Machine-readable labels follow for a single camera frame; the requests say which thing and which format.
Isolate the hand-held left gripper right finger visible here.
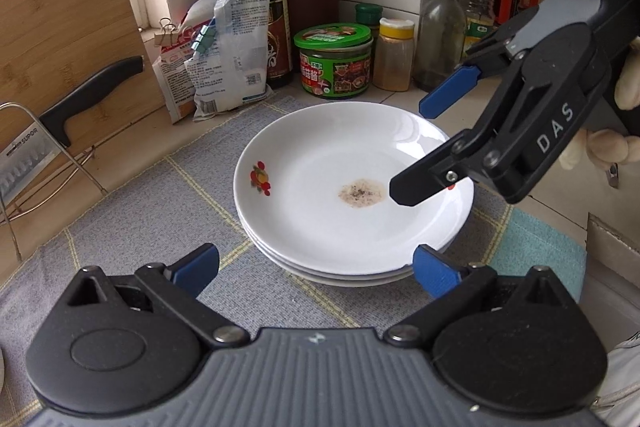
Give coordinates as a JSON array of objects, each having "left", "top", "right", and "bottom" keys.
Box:
[{"left": 383, "top": 244, "right": 574, "bottom": 351}]

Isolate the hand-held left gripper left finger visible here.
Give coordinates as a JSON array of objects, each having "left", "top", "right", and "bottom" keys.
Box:
[{"left": 66, "top": 243, "right": 251, "bottom": 351}]

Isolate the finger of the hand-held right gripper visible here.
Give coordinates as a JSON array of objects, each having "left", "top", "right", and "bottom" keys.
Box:
[
  {"left": 389, "top": 56, "right": 540, "bottom": 208},
  {"left": 418, "top": 8, "right": 549, "bottom": 118}
]

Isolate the stained white fruit-print plate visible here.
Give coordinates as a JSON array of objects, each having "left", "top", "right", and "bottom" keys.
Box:
[{"left": 233, "top": 102, "right": 475, "bottom": 273}]

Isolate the person's right hand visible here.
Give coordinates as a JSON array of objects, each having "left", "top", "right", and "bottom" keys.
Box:
[{"left": 558, "top": 37, "right": 640, "bottom": 171}]

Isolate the red-capped glass bottle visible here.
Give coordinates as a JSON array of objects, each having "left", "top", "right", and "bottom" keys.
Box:
[{"left": 414, "top": 0, "right": 467, "bottom": 93}]

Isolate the yellow-lidded spice jar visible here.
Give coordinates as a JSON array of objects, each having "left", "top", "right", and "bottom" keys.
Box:
[{"left": 372, "top": 17, "right": 416, "bottom": 93}]

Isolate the grey checked cloth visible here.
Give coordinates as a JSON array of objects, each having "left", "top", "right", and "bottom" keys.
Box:
[{"left": 0, "top": 96, "right": 515, "bottom": 358}]

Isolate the teal towel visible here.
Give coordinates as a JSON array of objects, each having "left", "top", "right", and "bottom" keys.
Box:
[{"left": 486, "top": 206, "right": 587, "bottom": 281}]

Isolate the green-lidded jar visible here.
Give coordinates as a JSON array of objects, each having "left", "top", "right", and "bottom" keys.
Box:
[{"left": 354, "top": 3, "right": 384, "bottom": 38}]

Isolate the green sauce tub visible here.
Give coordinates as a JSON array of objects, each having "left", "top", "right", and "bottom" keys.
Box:
[{"left": 293, "top": 21, "right": 375, "bottom": 100}]

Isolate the red white food packet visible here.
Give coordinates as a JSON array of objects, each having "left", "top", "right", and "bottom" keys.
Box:
[{"left": 152, "top": 3, "right": 222, "bottom": 126}]

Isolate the person's white jacket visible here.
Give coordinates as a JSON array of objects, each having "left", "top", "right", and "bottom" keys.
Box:
[{"left": 584, "top": 212, "right": 640, "bottom": 427}]

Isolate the teal binder clip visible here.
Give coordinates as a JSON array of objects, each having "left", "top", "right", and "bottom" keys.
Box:
[{"left": 194, "top": 23, "right": 217, "bottom": 54}]

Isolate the metal binder clip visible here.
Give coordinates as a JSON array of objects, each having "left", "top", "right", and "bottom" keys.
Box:
[{"left": 154, "top": 18, "right": 182, "bottom": 48}]

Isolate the wooden cutting board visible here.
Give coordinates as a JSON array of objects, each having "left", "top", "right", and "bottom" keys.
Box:
[{"left": 0, "top": 0, "right": 167, "bottom": 168}]

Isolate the metal wire knife rack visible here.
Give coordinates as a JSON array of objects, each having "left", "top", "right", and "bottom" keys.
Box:
[{"left": 0, "top": 101, "right": 109, "bottom": 261}]

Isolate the black-handled cleaver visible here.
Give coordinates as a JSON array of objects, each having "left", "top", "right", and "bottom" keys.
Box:
[{"left": 0, "top": 55, "right": 145, "bottom": 208}]

